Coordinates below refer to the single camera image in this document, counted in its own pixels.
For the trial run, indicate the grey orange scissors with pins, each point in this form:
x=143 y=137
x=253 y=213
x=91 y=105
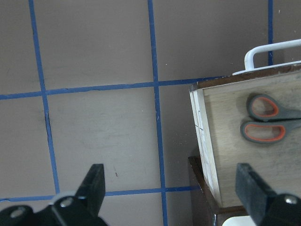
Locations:
x=271 y=121

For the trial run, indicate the white drawer handle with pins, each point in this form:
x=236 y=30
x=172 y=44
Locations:
x=248 y=60

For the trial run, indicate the dark brown wooden cabinet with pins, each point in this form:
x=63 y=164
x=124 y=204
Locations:
x=205 y=209

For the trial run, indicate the light wooden drawer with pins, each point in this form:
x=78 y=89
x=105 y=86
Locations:
x=219 y=108

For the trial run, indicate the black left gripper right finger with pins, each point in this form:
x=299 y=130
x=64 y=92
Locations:
x=254 y=193

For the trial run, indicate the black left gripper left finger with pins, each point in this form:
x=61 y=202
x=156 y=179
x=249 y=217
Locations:
x=91 y=191

